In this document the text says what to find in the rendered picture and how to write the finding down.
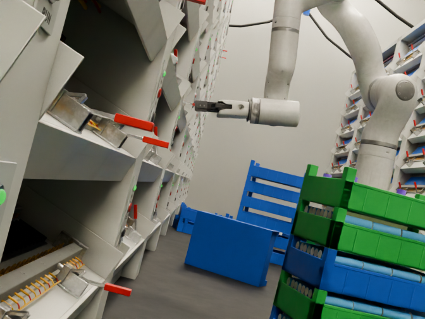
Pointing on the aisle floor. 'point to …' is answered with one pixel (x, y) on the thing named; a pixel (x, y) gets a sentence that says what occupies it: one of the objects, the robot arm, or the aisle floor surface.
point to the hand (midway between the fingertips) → (201, 106)
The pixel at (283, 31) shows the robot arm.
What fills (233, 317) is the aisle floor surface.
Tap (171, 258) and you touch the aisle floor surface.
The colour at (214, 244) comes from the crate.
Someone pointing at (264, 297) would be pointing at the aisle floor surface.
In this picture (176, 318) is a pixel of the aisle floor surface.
